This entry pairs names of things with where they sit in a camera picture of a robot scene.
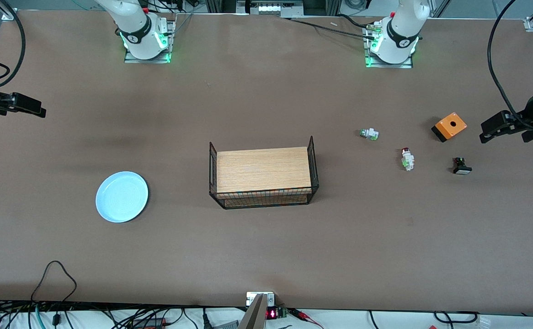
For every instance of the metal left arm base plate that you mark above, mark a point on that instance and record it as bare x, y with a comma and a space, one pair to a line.
408, 64

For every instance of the silver camera mount bracket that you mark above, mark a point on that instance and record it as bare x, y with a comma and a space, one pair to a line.
259, 304

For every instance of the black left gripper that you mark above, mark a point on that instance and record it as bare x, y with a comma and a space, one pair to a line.
532, 111

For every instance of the red clip test leads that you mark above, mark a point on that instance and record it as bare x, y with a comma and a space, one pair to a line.
305, 316

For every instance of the light blue round plate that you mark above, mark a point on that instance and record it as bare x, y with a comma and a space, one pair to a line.
122, 196

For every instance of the small red display module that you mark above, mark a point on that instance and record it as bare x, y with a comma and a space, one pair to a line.
275, 313

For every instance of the green push button switch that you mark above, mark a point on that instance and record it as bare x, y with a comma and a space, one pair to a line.
370, 134

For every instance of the black square push button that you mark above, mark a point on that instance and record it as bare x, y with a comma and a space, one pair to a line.
461, 167

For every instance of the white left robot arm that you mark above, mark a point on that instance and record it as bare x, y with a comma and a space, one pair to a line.
401, 32

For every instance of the orange button enclosure box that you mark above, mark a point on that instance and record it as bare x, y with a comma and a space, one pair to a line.
450, 125

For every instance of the red push button switch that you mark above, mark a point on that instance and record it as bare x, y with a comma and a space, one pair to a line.
407, 160

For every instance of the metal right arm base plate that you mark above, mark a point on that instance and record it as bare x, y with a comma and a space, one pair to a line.
168, 45

